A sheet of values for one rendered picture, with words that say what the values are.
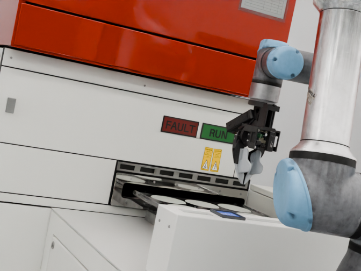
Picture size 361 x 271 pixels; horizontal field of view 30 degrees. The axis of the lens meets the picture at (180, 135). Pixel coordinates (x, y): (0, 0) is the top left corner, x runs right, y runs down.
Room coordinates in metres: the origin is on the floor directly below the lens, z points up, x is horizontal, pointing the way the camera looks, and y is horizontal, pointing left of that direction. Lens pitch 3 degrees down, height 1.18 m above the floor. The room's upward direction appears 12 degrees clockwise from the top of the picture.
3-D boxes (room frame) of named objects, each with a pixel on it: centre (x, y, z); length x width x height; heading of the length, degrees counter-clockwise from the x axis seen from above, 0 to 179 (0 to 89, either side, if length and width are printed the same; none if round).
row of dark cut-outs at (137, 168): (1.99, -0.04, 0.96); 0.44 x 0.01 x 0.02; 116
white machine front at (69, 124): (1.92, 0.13, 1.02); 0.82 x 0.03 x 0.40; 116
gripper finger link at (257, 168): (1.69, -0.20, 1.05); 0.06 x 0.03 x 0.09; 29
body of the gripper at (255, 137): (1.68, -0.19, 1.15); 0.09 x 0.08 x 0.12; 29
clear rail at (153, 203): (1.72, 0.01, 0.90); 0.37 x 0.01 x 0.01; 26
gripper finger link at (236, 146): (1.69, -0.16, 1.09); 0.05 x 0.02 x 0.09; 119
